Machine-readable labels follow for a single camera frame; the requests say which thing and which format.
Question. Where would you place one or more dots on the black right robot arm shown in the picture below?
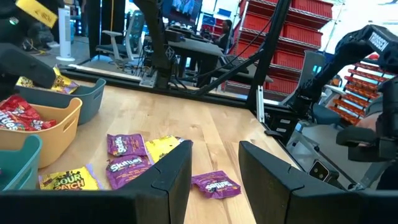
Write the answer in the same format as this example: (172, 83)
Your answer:
(351, 49)

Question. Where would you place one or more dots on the small black table camera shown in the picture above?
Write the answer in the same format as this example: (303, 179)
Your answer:
(318, 171)

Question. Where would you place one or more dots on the yellow Sour Patch candy pack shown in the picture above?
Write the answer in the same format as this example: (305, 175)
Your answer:
(25, 82)
(161, 147)
(68, 180)
(65, 84)

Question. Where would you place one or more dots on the white office chair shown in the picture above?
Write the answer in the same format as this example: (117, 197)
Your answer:
(115, 46)

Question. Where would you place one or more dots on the light teal plastic bin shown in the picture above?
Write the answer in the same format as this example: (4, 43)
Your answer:
(18, 168)

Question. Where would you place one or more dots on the yellow tape tag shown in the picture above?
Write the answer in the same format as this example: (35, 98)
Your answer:
(37, 12)

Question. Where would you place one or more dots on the grey desk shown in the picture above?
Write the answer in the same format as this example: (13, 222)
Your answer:
(196, 46)

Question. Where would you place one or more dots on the dark teal plastic bin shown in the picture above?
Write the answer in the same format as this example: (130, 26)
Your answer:
(90, 99)

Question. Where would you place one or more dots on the small orange bin rack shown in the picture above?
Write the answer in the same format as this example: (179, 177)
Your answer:
(360, 93)

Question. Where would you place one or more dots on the yellow plastic bin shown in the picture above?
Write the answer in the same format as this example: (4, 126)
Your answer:
(59, 140)

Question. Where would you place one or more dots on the red Skittles candy pack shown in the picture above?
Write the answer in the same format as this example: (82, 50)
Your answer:
(12, 123)
(43, 124)
(18, 107)

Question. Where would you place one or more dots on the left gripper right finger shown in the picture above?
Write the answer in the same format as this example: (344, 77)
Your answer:
(270, 193)

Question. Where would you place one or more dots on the grey office chair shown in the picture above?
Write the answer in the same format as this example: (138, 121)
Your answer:
(308, 71)

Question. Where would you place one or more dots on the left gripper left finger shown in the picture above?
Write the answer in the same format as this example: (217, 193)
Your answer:
(168, 186)

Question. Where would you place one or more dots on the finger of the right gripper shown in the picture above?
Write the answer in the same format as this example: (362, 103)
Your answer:
(28, 67)

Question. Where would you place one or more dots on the red storage bin shelf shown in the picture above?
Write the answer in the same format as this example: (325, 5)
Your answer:
(301, 31)

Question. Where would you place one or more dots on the white tower fan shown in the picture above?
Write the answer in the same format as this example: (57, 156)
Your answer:
(65, 31)

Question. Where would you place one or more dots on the purple Skittles candy pack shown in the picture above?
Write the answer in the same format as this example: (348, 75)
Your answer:
(127, 144)
(216, 185)
(124, 171)

